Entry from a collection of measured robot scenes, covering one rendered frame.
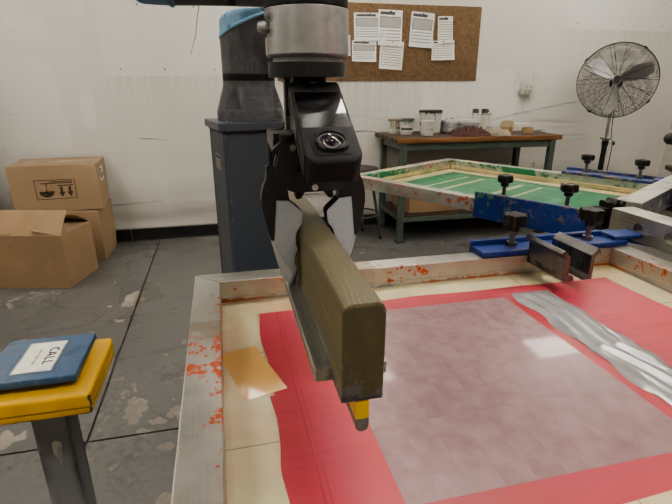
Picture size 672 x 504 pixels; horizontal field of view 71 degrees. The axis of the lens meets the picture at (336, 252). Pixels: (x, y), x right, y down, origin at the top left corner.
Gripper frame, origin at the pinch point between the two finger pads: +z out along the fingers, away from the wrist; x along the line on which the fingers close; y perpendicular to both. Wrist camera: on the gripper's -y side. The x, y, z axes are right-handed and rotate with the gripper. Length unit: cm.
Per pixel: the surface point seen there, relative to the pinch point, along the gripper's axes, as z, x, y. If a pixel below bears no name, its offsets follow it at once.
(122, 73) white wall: -25, 78, 380
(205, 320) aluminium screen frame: 10.4, 11.9, 12.7
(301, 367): 13.9, 1.0, 4.6
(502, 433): 13.8, -16.1, -11.3
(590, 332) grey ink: 13.2, -37.8, 2.6
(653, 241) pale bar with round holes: 9, -68, 23
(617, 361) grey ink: 13.5, -36.2, -3.7
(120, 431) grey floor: 110, 55, 123
